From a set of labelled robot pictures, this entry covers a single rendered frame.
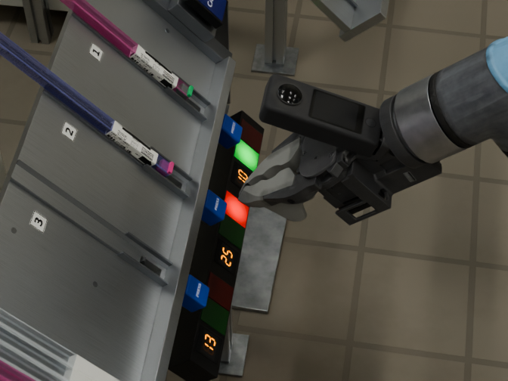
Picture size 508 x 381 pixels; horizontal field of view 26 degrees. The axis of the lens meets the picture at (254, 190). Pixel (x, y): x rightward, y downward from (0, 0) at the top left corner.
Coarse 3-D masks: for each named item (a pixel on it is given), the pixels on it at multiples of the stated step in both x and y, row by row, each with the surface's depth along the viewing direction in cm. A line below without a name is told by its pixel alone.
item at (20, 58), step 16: (0, 32) 102; (0, 48) 102; (16, 48) 102; (16, 64) 103; (32, 64) 103; (48, 80) 104; (64, 96) 105; (80, 96) 107; (80, 112) 107; (96, 112) 107; (112, 128) 108; (160, 160) 112
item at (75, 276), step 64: (128, 0) 119; (64, 64) 108; (128, 64) 115; (192, 64) 123; (64, 128) 105; (128, 128) 112; (192, 128) 119; (0, 192) 98; (64, 192) 102; (128, 192) 108; (0, 256) 94; (64, 256) 99; (128, 256) 104; (64, 320) 97; (128, 320) 102
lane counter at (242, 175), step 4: (236, 164) 125; (236, 168) 124; (240, 168) 125; (232, 172) 123; (236, 172) 124; (240, 172) 125; (244, 172) 125; (248, 172) 126; (232, 176) 123; (236, 176) 124; (240, 176) 124; (244, 176) 125; (248, 176) 125; (232, 180) 123; (236, 180) 123; (240, 180) 124; (244, 180) 125; (236, 184) 123; (240, 184) 124; (240, 188) 124
